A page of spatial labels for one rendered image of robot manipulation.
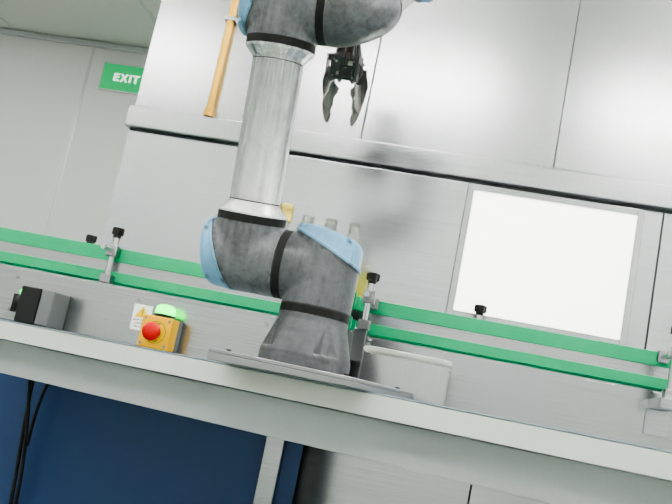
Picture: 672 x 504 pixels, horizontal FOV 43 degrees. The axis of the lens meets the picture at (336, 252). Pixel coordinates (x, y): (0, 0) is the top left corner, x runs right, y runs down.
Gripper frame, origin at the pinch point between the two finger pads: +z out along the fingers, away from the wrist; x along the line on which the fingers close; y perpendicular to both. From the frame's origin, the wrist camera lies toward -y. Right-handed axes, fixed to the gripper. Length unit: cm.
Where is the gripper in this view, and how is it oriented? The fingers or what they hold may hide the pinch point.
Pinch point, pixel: (340, 118)
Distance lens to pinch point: 193.6
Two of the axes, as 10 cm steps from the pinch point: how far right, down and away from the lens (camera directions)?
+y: -1.9, 1.5, -9.7
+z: -1.4, 9.7, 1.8
